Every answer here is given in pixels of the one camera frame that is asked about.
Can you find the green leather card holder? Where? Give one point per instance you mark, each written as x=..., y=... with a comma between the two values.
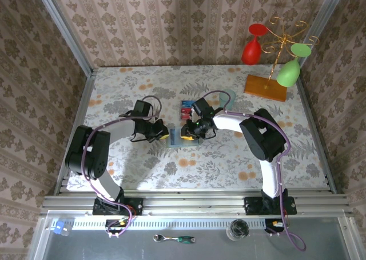
x=198, y=142

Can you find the red credit card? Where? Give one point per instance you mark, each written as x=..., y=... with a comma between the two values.
x=186, y=114

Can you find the clear plastic tray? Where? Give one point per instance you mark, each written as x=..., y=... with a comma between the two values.
x=180, y=111

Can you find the blue credit card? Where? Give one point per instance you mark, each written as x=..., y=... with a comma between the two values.
x=186, y=104
x=175, y=138

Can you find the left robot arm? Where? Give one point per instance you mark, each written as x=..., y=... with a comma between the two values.
x=85, y=154

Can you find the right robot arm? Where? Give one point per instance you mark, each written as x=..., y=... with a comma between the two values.
x=263, y=140

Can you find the floral patterned table cover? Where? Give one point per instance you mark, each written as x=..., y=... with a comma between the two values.
x=200, y=171

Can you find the teal plastic cup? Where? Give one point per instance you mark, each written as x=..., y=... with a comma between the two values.
x=232, y=97

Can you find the gold rack with wooden base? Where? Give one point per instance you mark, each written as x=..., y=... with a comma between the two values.
x=263, y=88

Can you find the red plastic wine glass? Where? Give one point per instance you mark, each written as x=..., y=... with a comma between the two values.
x=251, y=52

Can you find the black power connector box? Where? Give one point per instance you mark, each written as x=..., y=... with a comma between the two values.
x=274, y=225
x=114, y=224

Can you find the green plastic wine glass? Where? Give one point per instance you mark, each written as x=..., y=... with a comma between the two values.
x=288, y=72

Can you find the clear glass jar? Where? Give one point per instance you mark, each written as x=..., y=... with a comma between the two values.
x=237, y=230

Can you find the grey metal shelf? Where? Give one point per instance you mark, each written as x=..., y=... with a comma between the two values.
x=200, y=251

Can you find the blue and white connector block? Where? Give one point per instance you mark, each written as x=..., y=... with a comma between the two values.
x=59, y=228

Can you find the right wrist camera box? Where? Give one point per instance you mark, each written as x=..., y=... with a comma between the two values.
x=201, y=107

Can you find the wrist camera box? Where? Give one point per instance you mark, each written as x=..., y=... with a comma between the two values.
x=201, y=107
x=142, y=108

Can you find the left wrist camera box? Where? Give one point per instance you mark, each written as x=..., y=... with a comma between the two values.
x=142, y=108

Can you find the aluminium frame rail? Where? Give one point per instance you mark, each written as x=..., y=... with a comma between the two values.
x=194, y=203

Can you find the aluminium table side rail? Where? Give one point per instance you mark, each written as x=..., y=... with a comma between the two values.
x=316, y=128
x=83, y=105

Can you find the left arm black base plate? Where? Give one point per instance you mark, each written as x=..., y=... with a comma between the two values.
x=134, y=205

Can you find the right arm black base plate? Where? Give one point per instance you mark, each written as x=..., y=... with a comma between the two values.
x=253, y=205

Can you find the aluminium frame post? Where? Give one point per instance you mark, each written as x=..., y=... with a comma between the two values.
x=326, y=17
x=65, y=34

